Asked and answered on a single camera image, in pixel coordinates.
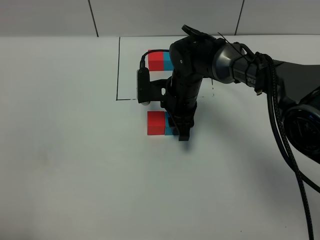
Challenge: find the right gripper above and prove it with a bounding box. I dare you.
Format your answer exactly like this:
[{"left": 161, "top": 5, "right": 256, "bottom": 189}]
[{"left": 161, "top": 72, "right": 202, "bottom": 142}]

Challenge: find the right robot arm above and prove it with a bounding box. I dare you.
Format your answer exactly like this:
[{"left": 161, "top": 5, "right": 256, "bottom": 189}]
[{"left": 164, "top": 25, "right": 320, "bottom": 162}]

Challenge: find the blue template block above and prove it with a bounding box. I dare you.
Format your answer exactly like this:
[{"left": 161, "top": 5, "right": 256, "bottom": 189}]
[{"left": 163, "top": 52, "right": 174, "bottom": 71}]

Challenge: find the red template block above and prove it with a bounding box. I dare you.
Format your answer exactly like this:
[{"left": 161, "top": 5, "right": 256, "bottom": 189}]
[{"left": 147, "top": 51, "right": 165, "bottom": 72}]

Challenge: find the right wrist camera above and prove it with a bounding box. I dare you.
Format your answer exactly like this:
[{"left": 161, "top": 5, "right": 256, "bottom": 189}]
[{"left": 136, "top": 67, "right": 168, "bottom": 104}]

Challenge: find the black right camera cable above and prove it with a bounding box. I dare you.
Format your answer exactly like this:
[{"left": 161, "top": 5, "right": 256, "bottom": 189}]
[{"left": 139, "top": 51, "right": 320, "bottom": 240}]

